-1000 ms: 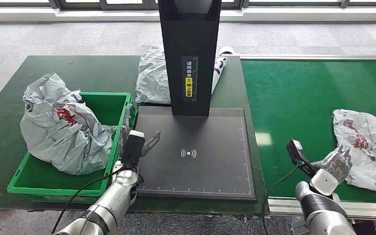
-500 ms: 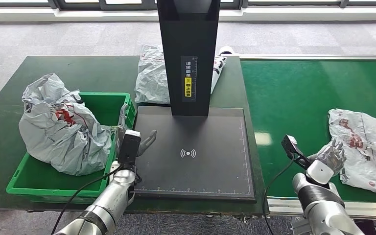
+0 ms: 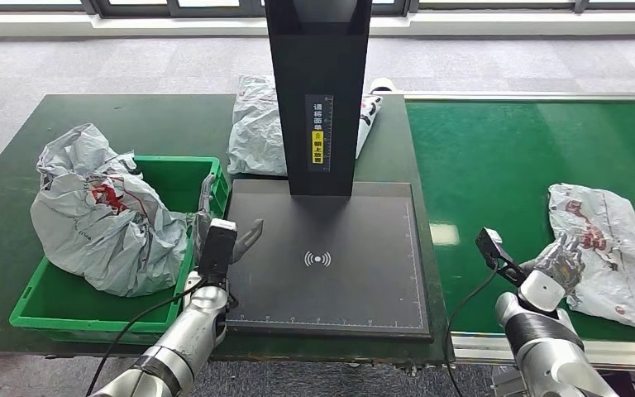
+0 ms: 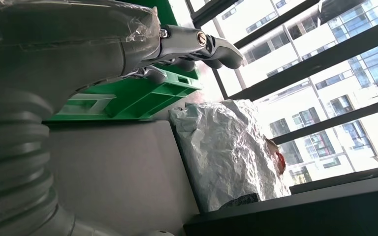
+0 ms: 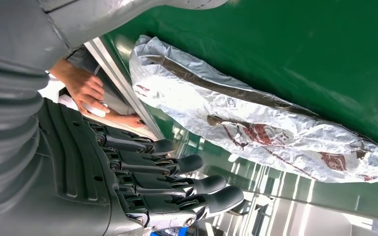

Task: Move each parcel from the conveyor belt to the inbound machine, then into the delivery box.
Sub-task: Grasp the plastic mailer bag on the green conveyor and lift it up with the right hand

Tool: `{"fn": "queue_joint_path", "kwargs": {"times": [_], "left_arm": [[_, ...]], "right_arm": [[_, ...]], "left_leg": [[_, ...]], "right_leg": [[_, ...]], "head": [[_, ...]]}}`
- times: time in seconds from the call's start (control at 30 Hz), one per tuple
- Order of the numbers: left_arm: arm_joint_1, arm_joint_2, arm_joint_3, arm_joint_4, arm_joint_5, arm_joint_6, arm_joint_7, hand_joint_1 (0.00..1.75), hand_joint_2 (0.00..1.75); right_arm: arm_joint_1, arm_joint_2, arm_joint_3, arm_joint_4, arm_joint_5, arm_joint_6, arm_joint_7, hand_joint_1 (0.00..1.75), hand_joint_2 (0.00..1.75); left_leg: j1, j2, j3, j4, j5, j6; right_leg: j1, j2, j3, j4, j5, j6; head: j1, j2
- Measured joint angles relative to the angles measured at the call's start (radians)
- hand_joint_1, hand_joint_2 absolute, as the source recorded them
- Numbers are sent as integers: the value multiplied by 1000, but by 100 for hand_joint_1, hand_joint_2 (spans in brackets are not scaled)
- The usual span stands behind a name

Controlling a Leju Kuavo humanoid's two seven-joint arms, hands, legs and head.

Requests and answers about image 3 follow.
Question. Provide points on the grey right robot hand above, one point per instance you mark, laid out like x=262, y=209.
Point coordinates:
x=564, y=263

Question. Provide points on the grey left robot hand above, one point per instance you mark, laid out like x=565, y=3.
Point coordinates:
x=249, y=238

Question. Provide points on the grey parcel with red drawing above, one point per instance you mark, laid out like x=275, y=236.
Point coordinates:
x=613, y=230

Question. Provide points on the white parcel with red logo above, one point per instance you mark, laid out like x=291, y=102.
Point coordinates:
x=109, y=246

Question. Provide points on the grey parcel with brown-red smudge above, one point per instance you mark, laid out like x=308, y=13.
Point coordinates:
x=74, y=148

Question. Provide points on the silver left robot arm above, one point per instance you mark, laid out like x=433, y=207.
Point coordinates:
x=186, y=340

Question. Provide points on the crumpled plain grey parcel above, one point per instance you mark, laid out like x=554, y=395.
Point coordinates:
x=254, y=129

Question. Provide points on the green conveyor belt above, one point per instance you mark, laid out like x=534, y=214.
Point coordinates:
x=514, y=153

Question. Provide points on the black box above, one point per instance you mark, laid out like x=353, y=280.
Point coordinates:
x=627, y=383

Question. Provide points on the white parcel with black print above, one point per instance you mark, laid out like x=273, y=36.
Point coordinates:
x=369, y=115

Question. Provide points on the black inbound scanning machine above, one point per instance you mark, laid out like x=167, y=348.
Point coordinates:
x=317, y=55

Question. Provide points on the dark green table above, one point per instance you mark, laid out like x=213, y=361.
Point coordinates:
x=131, y=120

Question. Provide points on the green plastic crate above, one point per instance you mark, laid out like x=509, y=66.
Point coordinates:
x=65, y=312

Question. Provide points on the small white rounded object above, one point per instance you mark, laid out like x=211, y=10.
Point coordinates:
x=381, y=86

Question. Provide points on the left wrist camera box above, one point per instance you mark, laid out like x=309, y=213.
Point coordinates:
x=217, y=249

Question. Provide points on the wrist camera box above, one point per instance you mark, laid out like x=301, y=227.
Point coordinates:
x=490, y=246
x=217, y=249

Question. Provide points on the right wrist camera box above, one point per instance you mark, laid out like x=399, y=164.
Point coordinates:
x=490, y=246

